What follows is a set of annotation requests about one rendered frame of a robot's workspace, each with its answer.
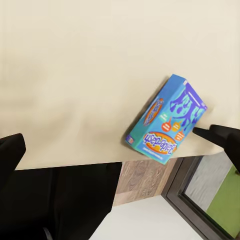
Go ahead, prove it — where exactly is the board game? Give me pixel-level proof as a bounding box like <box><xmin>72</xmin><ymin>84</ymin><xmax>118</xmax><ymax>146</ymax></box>
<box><xmin>125</xmin><ymin>74</ymin><xmax>208</xmax><ymax>165</ymax></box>

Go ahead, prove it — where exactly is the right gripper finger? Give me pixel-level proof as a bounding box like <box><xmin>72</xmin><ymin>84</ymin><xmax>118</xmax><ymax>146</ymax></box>
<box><xmin>209</xmin><ymin>124</ymin><xmax>240</xmax><ymax>140</ymax></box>
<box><xmin>192</xmin><ymin>127</ymin><xmax>226</xmax><ymax>148</ymax></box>

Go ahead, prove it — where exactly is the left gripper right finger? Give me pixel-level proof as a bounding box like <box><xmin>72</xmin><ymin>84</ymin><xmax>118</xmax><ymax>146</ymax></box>
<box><xmin>224</xmin><ymin>133</ymin><xmax>240</xmax><ymax>173</ymax></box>

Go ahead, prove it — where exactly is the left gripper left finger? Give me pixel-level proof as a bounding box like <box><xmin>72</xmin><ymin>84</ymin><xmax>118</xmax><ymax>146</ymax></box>
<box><xmin>0</xmin><ymin>133</ymin><xmax>26</xmax><ymax>193</ymax></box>

